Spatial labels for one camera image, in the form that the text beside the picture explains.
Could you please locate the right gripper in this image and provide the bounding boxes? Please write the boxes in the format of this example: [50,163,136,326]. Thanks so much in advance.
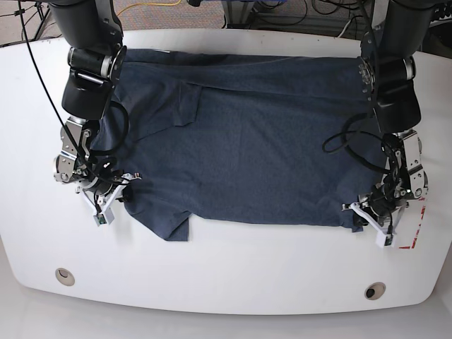
[83,175,133,203]

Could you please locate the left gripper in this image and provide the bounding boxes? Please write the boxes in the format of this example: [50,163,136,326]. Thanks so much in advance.
[352,190,409,233]

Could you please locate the dark blue t-shirt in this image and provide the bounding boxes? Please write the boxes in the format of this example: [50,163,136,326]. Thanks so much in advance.
[92,49,381,242]

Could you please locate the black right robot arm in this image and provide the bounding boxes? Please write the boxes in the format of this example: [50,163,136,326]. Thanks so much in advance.
[49,0,127,198]

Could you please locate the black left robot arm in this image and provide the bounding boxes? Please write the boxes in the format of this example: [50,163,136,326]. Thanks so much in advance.
[343,1,438,240]

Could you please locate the red tape rectangle marking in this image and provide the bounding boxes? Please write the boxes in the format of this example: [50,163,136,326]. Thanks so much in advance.
[395,199,427,249]

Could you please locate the black tripod leg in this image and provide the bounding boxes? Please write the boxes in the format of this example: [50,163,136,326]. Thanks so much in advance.
[32,1,50,41]

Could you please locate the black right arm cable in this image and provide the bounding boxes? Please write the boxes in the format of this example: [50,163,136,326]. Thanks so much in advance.
[17,0,130,184]

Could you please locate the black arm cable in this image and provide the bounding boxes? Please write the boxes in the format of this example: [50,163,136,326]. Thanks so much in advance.
[323,0,393,177]
[17,0,130,184]

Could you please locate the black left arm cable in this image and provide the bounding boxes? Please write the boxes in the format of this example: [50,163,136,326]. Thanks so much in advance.
[323,0,393,177]

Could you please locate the right table cable grommet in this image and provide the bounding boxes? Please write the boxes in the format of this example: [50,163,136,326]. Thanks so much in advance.
[364,282,386,300]

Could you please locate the table cable grommet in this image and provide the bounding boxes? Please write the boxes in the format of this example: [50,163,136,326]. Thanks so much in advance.
[364,282,386,300]
[55,268,75,287]

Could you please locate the left table cable grommet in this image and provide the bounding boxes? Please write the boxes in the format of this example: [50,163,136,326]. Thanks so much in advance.
[55,268,75,287]

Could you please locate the yellow cable on floor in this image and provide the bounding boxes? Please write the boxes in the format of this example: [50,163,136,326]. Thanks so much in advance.
[116,0,183,17]

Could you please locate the aluminium frame stand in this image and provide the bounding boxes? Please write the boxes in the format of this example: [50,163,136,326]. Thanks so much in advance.
[221,1,255,29]

